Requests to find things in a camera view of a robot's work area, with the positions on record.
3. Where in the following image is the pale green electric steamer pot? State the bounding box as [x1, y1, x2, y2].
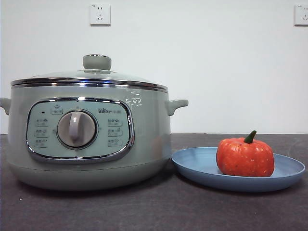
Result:
[0, 81, 189, 192]

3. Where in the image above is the glass lid with green knob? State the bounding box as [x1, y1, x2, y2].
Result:
[11, 54, 169, 89]

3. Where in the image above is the orange toy pumpkin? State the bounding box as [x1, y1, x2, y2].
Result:
[216, 130, 275, 178]

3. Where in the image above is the blue round plate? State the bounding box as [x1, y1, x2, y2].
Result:
[170, 146, 306, 193]

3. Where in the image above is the white wall socket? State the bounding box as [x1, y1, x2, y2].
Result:
[294, 4, 308, 26]
[90, 3, 112, 26]

